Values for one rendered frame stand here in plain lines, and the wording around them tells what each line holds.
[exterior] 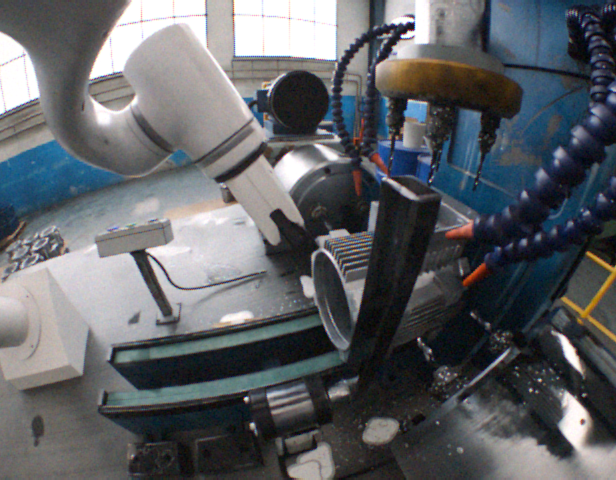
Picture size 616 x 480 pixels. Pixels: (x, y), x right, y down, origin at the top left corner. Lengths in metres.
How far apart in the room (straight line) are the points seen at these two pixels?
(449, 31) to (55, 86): 0.33
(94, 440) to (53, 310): 0.31
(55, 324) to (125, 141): 0.54
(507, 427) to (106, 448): 0.62
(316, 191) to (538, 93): 0.45
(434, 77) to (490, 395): 0.26
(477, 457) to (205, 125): 0.34
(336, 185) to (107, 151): 0.41
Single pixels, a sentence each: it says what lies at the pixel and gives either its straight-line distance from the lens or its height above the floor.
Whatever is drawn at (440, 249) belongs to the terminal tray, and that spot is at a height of 1.11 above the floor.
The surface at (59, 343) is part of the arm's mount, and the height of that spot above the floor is 0.89.
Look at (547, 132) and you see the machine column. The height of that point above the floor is 1.30.
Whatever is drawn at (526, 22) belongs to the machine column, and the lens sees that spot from 0.52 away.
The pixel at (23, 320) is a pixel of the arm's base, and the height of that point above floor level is 0.97.
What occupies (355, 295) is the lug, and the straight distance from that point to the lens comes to 0.28.
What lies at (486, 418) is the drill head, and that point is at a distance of 0.20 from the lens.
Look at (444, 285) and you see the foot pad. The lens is 0.35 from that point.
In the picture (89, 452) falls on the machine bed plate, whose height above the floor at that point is 0.80.
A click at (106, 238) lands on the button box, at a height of 1.07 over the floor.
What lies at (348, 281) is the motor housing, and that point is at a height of 1.09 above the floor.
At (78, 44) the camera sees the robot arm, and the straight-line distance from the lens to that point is 0.18.
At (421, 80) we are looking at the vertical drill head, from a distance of 0.25.
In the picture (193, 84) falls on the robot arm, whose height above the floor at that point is 1.31.
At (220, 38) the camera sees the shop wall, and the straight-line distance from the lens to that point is 5.95.
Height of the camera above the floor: 1.29
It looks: 33 degrees down
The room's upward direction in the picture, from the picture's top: straight up
